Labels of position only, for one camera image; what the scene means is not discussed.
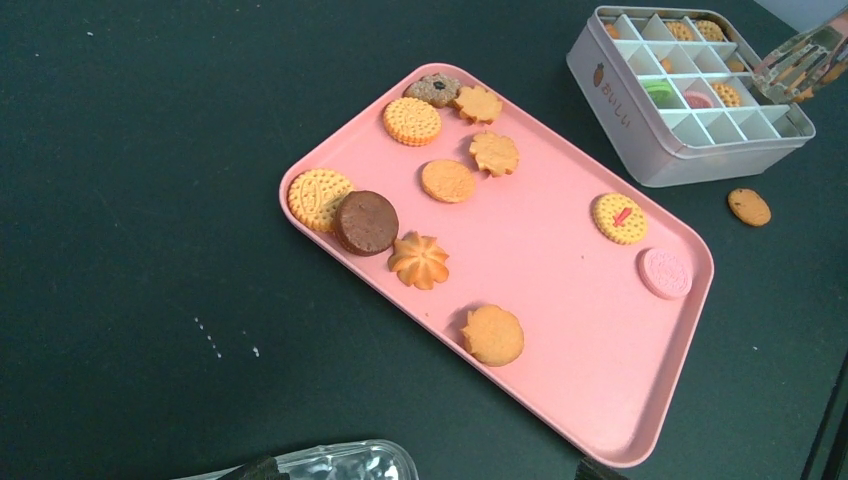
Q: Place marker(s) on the pink round cookie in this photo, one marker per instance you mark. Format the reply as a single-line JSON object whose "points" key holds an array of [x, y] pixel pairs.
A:
{"points": [[664, 273], [697, 100]]}

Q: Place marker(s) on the dark chocolate round cookie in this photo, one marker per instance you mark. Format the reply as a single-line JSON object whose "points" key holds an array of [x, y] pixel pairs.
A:
{"points": [[365, 223]]}

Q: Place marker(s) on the plain round orange cookie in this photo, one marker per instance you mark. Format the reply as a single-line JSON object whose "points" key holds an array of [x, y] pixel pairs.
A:
{"points": [[447, 181]]}

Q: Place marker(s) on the dotted cracker beside chocolate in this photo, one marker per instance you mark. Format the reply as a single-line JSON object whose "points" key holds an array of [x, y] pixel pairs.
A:
{"points": [[314, 196]]}

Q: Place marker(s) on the scalloped round orange cookie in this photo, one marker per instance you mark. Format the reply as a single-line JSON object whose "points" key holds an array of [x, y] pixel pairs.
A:
{"points": [[493, 336]]}

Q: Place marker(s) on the green round cookie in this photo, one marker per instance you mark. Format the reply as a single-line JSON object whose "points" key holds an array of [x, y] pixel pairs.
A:
{"points": [[660, 92]]}

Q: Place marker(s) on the clear plastic tin lid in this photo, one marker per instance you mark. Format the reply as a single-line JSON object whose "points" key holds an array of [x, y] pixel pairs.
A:
{"points": [[368, 459]]}

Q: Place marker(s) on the pink cookie tray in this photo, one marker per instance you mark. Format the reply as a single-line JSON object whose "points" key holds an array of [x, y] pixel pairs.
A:
{"points": [[602, 353]]}

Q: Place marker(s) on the large round sandwich cookie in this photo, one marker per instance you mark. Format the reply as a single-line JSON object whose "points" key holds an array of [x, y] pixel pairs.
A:
{"points": [[728, 95]]}

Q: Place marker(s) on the brown flower jam cookie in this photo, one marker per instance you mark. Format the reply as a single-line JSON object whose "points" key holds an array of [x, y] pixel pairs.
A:
{"points": [[439, 90]]}

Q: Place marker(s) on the orange flower cookie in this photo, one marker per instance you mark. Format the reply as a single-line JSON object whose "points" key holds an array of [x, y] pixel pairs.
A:
{"points": [[494, 153], [477, 105]]}

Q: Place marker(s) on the white divided cookie tin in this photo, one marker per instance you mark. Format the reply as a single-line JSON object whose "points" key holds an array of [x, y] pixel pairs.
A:
{"points": [[622, 47]]}

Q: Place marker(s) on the red marked dotted cracker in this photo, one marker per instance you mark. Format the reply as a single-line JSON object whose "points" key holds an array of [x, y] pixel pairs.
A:
{"points": [[619, 218]]}

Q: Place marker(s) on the round orange cracker cookie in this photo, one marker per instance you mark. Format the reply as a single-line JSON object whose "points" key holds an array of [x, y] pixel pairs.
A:
{"points": [[411, 121]]}

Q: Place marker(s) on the metal serving tongs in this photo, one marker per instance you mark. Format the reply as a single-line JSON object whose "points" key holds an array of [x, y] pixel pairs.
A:
{"points": [[803, 64]]}

